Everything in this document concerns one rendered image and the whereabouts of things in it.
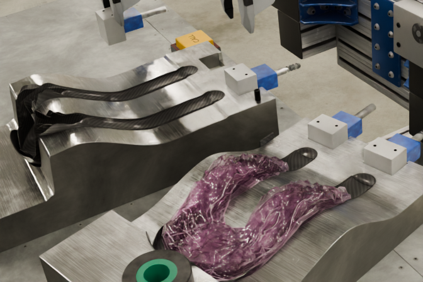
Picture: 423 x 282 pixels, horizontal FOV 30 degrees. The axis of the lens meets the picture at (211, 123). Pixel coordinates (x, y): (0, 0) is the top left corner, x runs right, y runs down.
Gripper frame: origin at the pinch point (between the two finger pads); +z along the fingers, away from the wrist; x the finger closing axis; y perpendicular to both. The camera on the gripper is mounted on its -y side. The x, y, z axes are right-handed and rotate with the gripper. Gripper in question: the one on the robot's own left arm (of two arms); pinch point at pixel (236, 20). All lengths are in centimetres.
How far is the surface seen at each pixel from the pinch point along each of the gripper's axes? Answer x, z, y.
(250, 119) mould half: -7.0, 14.1, -2.8
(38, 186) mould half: -2.7, 15.0, -37.5
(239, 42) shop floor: 174, 101, 78
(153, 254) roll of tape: -36.8, 6.5, -30.4
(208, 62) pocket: 13.3, 13.3, -0.7
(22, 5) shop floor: 285, 101, 8
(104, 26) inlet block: 26.8, 6.5, -14.8
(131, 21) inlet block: 26.8, 7.3, -9.4
